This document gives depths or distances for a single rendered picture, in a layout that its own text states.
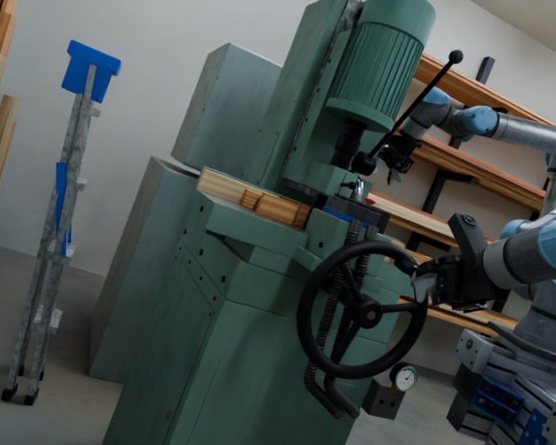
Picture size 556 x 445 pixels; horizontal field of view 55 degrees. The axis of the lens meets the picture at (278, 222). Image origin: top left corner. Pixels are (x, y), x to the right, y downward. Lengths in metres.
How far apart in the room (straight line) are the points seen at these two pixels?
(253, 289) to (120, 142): 2.47
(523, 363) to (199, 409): 0.94
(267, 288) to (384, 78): 0.56
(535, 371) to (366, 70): 0.98
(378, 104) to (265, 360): 0.65
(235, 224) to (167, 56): 2.53
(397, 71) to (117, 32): 2.46
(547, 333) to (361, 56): 0.95
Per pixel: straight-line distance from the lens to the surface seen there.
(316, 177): 1.38
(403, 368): 1.35
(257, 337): 1.22
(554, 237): 0.80
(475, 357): 1.68
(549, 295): 1.75
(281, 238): 1.17
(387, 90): 1.33
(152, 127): 3.54
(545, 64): 4.85
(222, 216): 1.12
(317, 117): 1.43
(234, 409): 1.28
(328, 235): 1.12
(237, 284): 1.16
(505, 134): 1.64
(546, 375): 1.78
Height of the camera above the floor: 0.99
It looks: 4 degrees down
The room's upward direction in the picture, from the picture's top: 21 degrees clockwise
